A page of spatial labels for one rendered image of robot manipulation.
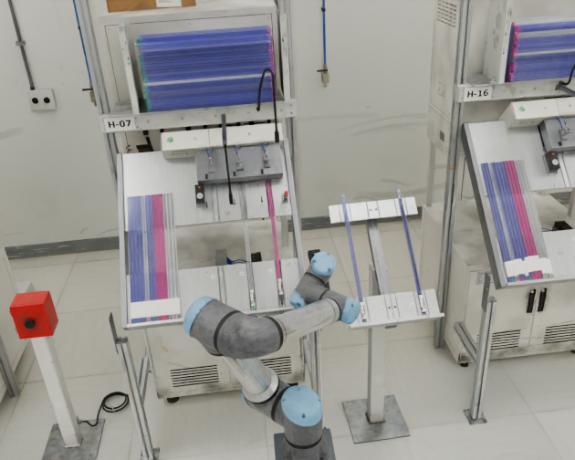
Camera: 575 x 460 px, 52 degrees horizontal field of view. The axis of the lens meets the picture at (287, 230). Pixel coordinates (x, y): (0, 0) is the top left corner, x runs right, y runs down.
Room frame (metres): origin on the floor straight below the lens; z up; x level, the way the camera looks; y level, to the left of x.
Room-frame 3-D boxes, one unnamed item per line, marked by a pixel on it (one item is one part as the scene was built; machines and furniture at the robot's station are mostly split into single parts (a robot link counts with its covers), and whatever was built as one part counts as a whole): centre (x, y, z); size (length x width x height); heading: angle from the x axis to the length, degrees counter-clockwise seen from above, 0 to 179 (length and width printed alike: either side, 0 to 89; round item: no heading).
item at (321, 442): (1.28, -0.01, 0.60); 0.15 x 0.15 x 0.10
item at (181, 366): (2.43, 0.34, 0.31); 0.70 x 0.65 x 0.62; 95
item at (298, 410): (1.29, -0.01, 0.72); 0.13 x 0.12 x 0.14; 48
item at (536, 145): (2.36, -1.14, 0.65); 1.01 x 0.73 x 1.29; 5
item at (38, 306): (1.91, 1.02, 0.39); 0.24 x 0.24 x 0.78; 5
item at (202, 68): (2.31, 0.27, 1.52); 0.51 x 0.13 x 0.27; 95
